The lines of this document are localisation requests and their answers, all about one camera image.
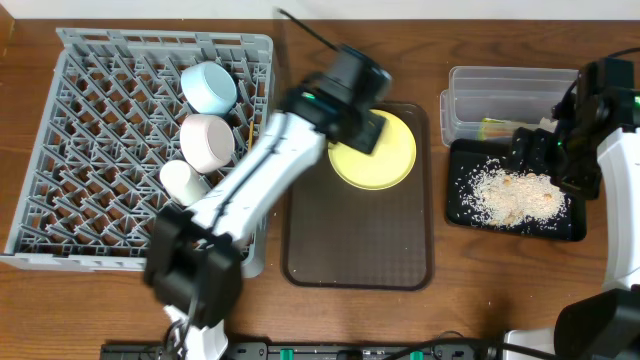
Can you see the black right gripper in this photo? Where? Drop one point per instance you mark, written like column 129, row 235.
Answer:
column 530, row 151

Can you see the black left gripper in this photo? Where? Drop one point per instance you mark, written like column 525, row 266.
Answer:
column 364, row 135

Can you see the white tissue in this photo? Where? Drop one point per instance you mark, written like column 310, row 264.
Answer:
column 548, row 125

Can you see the yellow round plate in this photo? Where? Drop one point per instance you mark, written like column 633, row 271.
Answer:
column 390, row 162

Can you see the pink-rimmed white bowl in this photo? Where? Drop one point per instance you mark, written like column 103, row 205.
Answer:
column 207, row 142

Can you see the light blue bowl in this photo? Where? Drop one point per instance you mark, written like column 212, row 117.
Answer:
column 209, row 88

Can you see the white cup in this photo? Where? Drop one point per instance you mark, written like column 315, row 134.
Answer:
column 182, row 182

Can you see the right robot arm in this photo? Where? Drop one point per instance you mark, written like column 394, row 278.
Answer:
column 596, row 144

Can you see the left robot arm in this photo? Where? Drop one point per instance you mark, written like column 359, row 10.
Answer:
column 194, row 262

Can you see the pile of rice waste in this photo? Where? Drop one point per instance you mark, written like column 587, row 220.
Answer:
column 496, row 197

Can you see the black waste tray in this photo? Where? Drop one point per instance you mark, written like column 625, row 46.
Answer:
column 468, row 161

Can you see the clear plastic waste bin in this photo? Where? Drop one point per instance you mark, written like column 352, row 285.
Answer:
column 506, row 93

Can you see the yellow green snack wrapper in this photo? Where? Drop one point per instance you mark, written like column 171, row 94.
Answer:
column 491, row 129

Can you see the brown serving tray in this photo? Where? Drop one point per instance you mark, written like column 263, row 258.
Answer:
column 340, row 236

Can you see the grey plastic dish rack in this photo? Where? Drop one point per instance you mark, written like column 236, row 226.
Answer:
column 111, row 121

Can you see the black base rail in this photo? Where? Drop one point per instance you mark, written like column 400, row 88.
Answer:
column 449, row 345

